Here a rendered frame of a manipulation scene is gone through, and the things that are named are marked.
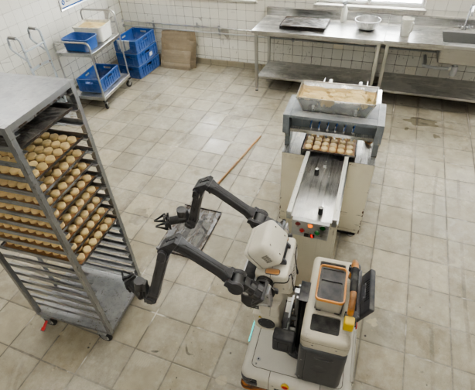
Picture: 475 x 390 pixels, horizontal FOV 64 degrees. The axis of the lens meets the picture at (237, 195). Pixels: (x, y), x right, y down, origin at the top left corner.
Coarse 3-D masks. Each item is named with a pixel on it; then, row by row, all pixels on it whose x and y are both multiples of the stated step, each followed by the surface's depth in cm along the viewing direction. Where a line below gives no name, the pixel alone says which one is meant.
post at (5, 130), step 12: (12, 132) 162; (12, 144) 163; (24, 156) 170; (24, 168) 171; (36, 180) 179; (36, 192) 181; (48, 204) 189; (48, 216) 192; (60, 228) 201; (60, 240) 204; (72, 252) 213; (72, 264) 218; (84, 276) 228; (84, 288) 233; (96, 300) 244; (108, 324) 264
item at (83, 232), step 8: (104, 208) 247; (96, 216) 239; (88, 224) 234; (0, 232) 232; (80, 232) 229; (88, 232) 231; (16, 240) 229; (24, 240) 229; (32, 240) 227; (72, 240) 227; (80, 240) 225; (56, 248) 223; (72, 248) 220
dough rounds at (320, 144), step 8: (312, 136) 305; (320, 136) 304; (328, 136) 304; (304, 144) 300; (312, 144) 300; (320, 144) 298; (328, 144) 296; (336, 144) 295; (344, 144) 296; (352, 144) 294; (336, 152) 290; (344, 152) 290; (352, 152) 287
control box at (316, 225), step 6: (294, 222) 249; (300, 222) 247; (306, 222) 246; (312, 222) 245; (318, 222) 245; (324, 222) 245; (294, 228) 253; (306, 228) 249; (312, 228) 248; (318, 228) 246; (300, 234) 255; (306, 234) 253; (312, 234) 251; (324, 234) 248; (324, 240) 251
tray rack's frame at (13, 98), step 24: (0, 72) 202; (0, 96) 181; (24, 96) 180; (48, 96) 178; (0, 120) 163; (24, 120) 167; (24, 288) 265; (96, 288) 298; (120, 288) 297; (48, 312) 283; (120, 312) 281
